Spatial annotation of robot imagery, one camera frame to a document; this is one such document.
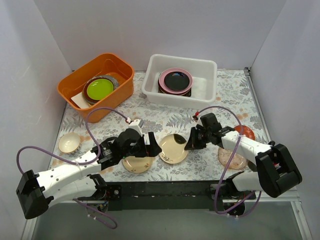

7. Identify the small cream bowl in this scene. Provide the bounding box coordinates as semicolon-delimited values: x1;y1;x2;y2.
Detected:
58;132;82;154

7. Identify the floral table mat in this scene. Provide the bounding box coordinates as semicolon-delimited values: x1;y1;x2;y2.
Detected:
49;69;270;182

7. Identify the cream plate with green patch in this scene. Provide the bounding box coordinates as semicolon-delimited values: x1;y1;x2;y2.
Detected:
159;133;189;165

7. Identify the dark red plate in bin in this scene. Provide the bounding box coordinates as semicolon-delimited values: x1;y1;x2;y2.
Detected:
82;75;120;105

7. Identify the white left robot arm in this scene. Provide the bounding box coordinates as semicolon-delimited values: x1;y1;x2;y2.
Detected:
16;128;162;220

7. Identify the lime green plate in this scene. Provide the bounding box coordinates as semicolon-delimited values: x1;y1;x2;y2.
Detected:
86;78;114;101

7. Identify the cream floral plate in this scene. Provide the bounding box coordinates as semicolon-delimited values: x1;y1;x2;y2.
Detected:
122;156;155;174

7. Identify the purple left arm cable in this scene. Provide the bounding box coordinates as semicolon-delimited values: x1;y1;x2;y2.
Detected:
16;107;132;230

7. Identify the black round plate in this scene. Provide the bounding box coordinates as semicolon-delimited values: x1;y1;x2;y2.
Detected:
164;71;190;91

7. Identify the white plastic bin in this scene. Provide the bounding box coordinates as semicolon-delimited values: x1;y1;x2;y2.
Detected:
141;54;218;110

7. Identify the black floral rectangular plate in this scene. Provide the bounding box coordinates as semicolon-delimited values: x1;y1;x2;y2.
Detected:
157;84;193;97

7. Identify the red small bowl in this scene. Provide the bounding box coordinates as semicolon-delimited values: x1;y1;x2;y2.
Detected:
234;125;256;140

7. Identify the orange plastic bin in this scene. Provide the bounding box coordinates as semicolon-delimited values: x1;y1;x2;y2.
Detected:
57;53;135;123

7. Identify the pink speckled glass plate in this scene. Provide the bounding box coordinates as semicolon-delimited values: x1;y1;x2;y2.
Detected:
217;147;248;171

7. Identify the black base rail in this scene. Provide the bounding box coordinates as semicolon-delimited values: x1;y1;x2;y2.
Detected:
44;172;258;211

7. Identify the white square plate in bin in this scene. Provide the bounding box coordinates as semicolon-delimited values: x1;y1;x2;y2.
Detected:
70;92;91;109

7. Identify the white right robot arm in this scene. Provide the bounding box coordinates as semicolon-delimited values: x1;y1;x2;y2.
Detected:
184;113;303;199

